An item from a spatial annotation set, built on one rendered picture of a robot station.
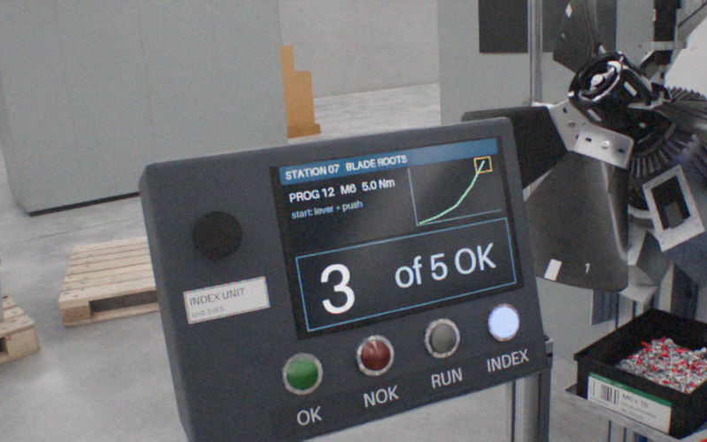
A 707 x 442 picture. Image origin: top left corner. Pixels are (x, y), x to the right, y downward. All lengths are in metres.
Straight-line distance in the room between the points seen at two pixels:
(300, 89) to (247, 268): 8.84
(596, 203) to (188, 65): 5.58
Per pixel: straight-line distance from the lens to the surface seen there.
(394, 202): 0.44
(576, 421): 2.46
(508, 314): 0.48
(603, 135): 1.20
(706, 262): 1.16
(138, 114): 6.31
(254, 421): 0.43
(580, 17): 1.44
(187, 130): 6.47
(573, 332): 2.64
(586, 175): 1.15
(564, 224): 1.11
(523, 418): 0.62
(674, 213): 1.14
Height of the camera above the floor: 1.32
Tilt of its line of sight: 16 degrees down
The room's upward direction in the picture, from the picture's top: 4 degrees counter-clockwise
